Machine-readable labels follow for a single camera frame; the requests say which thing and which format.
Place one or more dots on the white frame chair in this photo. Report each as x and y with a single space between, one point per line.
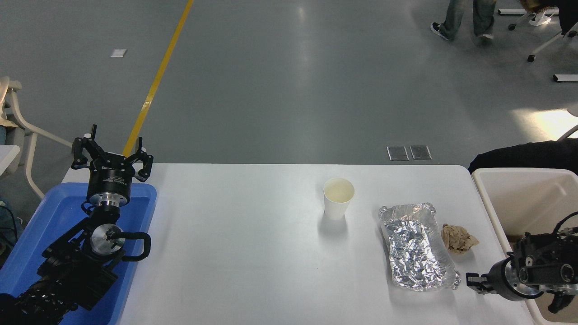
16 113

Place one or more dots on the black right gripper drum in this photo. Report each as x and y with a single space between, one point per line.
498 280

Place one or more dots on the crumpled silver foil tray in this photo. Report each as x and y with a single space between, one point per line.
415 253

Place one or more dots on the yellow floor tape line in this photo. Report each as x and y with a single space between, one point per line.
158 76

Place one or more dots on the crumpled tan paper ball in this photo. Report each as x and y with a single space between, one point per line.
458 239

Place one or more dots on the blue plastic tray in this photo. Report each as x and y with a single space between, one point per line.
49 216

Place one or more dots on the person walking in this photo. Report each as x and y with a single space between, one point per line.
456 18

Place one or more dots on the white side table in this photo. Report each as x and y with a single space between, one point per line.
8 158

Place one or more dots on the office chair with white base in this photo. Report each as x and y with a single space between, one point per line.
568 16

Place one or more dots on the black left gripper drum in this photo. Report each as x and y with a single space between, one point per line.
110 177

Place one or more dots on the large pale bin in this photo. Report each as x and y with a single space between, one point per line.
524 198

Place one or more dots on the person seated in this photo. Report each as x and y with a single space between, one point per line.
5 225

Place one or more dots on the white floor bar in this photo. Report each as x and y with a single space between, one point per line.
510 11
565 78

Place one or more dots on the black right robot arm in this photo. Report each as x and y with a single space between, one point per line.
546 266

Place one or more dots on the white paper cup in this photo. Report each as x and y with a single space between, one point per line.
337 203

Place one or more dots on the white curved chair part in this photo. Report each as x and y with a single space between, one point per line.
570 132

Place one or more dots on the metal floor outlet plate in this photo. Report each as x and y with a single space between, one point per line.
421 152
398 153

